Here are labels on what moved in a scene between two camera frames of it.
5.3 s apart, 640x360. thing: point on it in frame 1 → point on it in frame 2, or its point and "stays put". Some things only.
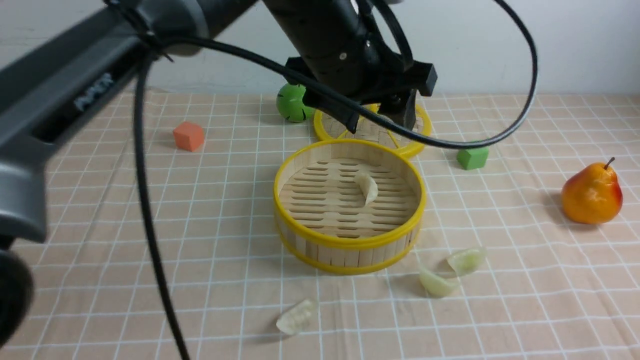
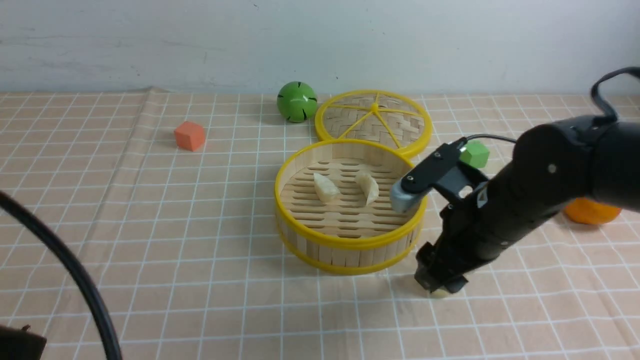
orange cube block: (189, 136) stays put
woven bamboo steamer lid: (330, 124) stays put
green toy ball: (290, 104) stays put
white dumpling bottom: (295, 319) → (326, 190)
